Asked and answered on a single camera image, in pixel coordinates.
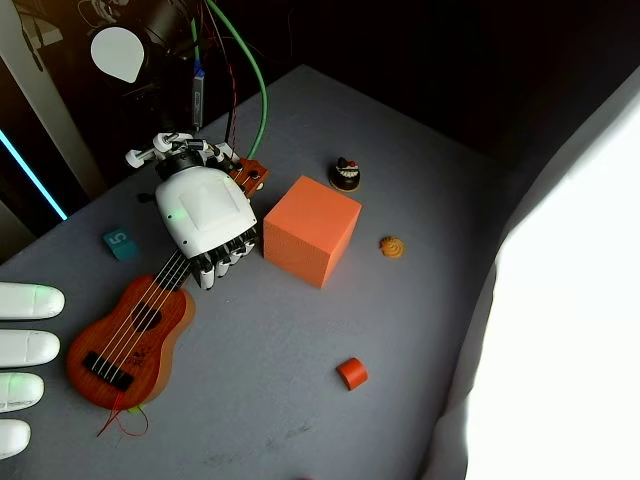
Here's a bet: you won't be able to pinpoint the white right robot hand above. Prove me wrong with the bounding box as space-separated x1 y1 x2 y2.
0 282 67 461

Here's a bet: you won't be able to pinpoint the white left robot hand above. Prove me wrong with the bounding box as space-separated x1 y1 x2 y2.
154 157 262 292

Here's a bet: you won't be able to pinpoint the small orange wooden guitar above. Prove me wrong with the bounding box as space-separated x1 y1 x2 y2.
65 156 269 412

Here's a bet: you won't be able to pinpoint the teal number five block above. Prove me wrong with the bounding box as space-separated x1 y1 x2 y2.
102 228 141 261

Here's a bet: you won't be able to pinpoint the large orange foam cube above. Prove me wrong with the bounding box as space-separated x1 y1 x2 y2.
262 174 363 290

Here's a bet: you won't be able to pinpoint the chocolate cake toy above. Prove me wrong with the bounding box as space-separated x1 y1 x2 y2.
327 156 362 194

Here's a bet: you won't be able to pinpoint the grey table cloth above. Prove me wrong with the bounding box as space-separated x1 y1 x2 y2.
0 63 640 480

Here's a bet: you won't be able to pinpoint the cyan light strip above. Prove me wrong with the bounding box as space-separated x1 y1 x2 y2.
0 128 69 221

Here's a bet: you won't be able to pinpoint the orange swirl cookie toy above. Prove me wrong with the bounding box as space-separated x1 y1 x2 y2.
378 235 406 259

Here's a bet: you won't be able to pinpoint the orange half-cylinder block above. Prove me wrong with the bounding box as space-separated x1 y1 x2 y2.
335 356 370 392

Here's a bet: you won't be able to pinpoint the white backdrop panel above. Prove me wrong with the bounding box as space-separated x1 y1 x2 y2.
464 64 640 480

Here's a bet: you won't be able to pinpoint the red and black twisted wires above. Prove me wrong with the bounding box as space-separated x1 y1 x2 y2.
199 0 239 149

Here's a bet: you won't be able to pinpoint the thin red string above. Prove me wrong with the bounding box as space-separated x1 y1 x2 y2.
96 394 150 438

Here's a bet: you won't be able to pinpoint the green cable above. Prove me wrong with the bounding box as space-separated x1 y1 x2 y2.
189 0 269 160

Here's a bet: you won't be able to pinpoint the white door frame post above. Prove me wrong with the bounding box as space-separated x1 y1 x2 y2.
0 0 109 201

